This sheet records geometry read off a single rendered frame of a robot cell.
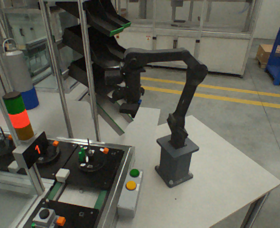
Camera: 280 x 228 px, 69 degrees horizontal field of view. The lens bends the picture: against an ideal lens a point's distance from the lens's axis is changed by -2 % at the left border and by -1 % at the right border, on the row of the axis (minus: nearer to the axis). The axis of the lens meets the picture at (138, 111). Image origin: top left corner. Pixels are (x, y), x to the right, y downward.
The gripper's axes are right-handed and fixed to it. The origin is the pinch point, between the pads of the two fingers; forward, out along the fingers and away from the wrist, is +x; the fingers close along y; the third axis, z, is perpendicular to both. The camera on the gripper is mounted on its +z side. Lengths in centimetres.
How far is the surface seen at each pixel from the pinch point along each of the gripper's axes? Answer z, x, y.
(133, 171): -1.2, 28.3, 6.4
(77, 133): 45, 39, -28
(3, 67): 128, 14, -70
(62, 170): 29.5, 26.5, 13.9
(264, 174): -66, 40, -15
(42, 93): 101, 39, -76
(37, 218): 21.1, 17.0, 40.6
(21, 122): 29.7, -7.3, 25.8
